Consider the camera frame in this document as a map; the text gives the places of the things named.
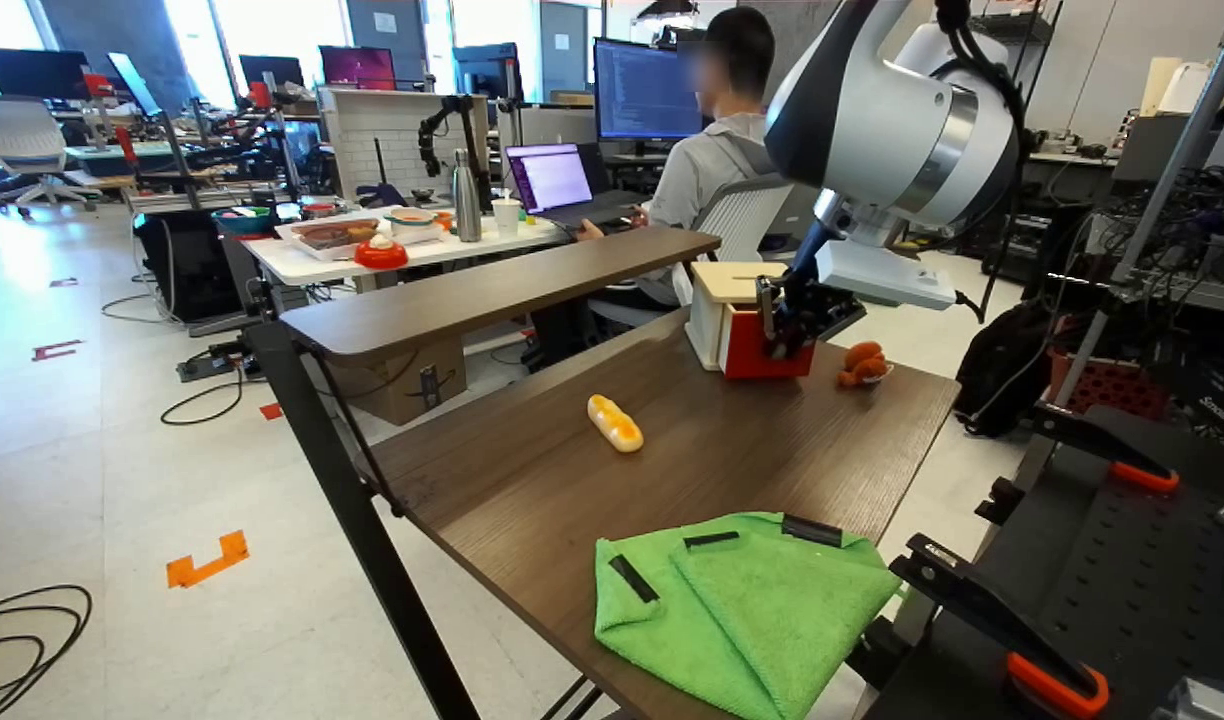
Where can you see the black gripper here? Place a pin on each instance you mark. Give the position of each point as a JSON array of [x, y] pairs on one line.
[[796, 308]]

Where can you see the red drawer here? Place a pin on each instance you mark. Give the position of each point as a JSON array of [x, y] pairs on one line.
[[749, 356]]

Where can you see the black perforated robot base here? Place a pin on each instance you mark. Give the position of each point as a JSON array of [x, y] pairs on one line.
[[1124, 580]]

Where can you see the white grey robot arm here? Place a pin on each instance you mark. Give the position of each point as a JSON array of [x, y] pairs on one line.
[[928, 139]]

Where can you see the orange plush toy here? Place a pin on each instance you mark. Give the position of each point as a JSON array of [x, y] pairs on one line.
[[867, 364]]

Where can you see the wooden box with slot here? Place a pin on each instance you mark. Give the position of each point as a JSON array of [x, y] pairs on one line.
[[717, 295]]

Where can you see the seated person grey hoodie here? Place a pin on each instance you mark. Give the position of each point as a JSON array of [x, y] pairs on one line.
[[731, 76]]

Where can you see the open laptop purple screen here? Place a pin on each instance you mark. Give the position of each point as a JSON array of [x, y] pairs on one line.
[[560, 183]]

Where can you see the computer monitor blue screen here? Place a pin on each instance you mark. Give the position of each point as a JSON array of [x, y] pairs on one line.
[[643, 93]]

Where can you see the green cloth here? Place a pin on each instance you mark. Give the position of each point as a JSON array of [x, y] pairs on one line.
[[749, 612]]

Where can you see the white paper cup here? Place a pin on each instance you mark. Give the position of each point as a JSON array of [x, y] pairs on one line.
[[507, 216]]

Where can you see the black orange clamp far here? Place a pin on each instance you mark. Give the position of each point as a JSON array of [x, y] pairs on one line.
[[1131, 462]]

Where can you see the black orange clamp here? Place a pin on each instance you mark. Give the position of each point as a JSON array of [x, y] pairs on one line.
[[1131, 462], [1035, 660]]

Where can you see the silver water bottle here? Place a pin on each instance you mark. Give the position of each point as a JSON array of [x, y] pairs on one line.
[[466, 198]]

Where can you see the cardboard box under desk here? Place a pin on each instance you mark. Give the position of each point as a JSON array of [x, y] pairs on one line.
[[402, 381]]

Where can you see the black orange clamp near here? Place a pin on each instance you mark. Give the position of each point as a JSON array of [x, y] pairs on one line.
[[1035, 660]]

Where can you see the red object on desk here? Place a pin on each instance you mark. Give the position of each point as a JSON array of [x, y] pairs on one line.
[[383, 254]]

